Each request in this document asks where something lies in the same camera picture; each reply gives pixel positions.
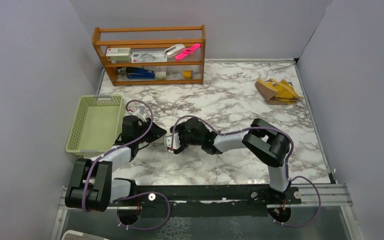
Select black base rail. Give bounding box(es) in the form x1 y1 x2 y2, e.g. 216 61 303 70
108 184 302 218

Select yellow small object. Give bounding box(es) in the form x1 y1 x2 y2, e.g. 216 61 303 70
183 70 194 79

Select green plastic basket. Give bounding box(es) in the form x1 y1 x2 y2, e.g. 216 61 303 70
65 94 125 158

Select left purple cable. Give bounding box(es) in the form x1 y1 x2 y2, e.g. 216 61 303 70
80 99 172 232

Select brown yellow towels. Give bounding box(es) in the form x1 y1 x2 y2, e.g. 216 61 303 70
254 78 303 105

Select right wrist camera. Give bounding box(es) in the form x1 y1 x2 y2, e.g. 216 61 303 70
165 131 182 153

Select wooden shelf rack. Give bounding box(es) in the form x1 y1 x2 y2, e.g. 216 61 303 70
91 24 206 87

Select white stapler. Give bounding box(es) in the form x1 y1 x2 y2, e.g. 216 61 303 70
164 43 186 59

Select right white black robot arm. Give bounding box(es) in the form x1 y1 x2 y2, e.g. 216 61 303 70
163 115 294 204

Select white small box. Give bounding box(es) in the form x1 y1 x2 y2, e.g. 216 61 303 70
154 65 167 81

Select white green box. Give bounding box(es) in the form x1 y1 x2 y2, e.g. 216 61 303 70
105 47 131 63

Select white flat package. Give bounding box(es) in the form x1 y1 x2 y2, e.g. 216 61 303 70
130 50 167 63

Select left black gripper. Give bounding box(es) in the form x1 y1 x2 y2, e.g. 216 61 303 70
134 117 166 144

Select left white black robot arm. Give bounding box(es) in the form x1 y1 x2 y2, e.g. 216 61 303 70
64 115 167 212

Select purple cable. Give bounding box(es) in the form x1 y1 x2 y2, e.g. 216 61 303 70
170 115 322 229
80 99 172 232

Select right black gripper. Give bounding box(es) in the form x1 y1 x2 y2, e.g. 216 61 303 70
170 123 203 154

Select pink plastic tool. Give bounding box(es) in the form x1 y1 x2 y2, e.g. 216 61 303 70
174 43 201 61

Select blue stapler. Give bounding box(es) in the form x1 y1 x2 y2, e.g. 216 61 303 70
116 66 155 79

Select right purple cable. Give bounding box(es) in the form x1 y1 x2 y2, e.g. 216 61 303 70
170 115 322 229

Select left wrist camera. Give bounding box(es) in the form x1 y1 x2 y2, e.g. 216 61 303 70
132 106 148 122

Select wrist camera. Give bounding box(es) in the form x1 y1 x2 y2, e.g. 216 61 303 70
165 131 182 153
132 106 148 122

